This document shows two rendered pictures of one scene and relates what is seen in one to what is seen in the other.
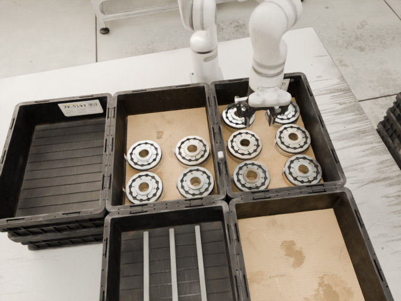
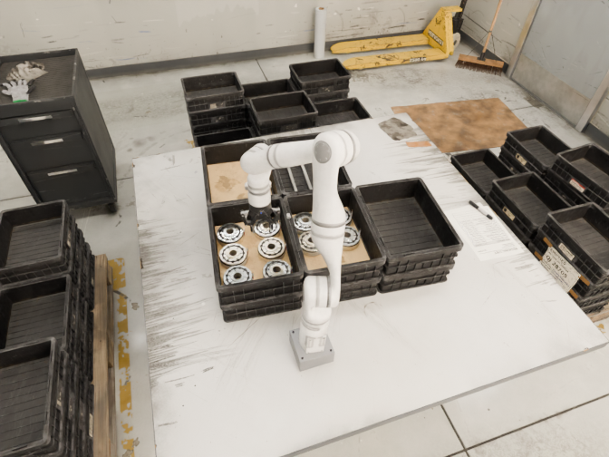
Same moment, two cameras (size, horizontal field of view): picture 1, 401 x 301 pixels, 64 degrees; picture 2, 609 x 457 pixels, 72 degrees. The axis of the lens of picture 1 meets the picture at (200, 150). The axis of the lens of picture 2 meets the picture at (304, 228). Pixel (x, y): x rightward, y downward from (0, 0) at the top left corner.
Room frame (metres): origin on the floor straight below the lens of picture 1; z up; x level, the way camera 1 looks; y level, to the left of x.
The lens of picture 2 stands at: (1.56, -0.25, 2.08)
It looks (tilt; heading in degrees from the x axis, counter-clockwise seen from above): 47 degrees down; 167
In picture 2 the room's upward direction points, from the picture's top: 2 degrees clockwise
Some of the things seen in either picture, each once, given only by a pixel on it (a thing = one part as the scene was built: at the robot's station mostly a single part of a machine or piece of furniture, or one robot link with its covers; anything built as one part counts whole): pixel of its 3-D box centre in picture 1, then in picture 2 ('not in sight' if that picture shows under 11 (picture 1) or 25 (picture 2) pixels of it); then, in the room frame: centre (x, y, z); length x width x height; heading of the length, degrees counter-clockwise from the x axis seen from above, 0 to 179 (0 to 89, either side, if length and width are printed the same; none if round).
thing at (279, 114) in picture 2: not in sight; (283, 133); (-0.90, 0.15, 0.37); 0.40 x 0.30 x 0.45; 96
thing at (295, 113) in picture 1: (283, 110); (237, 277); (0.64, -0.27, 0.86); 0.10 x 0.10 x 0.01
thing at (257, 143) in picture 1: (244, 144); (271, 247); (0.53, -0.13, 0.86); 0.10 x 0.10 x 0.01
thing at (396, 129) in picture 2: not in sight; (397, 127); (-0.36, 0.73, 0.71); 0.22 x 0.19 x 0.01; 6
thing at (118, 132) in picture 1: (166, 151); (330, 237); (0.52, 0.10, 0.87); 0.40 x 0.30 x 0.11; 1
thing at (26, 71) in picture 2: not in sight; (26, 69); (-1.05, -1.32, 0.88); 0.29 x 0.22 x 0.03; 6
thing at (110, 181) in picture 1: (163, 141); (331, 228); (0.52, 0.10, 0.92); 0.40 x 0.30 x 0.02; 1
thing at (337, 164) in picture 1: (270, 129); (252, 239); (0.53, -0.20, 0.92); 0.40 x 0.30 x 0.02; 1
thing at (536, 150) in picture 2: not in sight; (533, 165); (-0.33, 1.78, 0.31); 0.40 x 0.30 x 0.34; 6
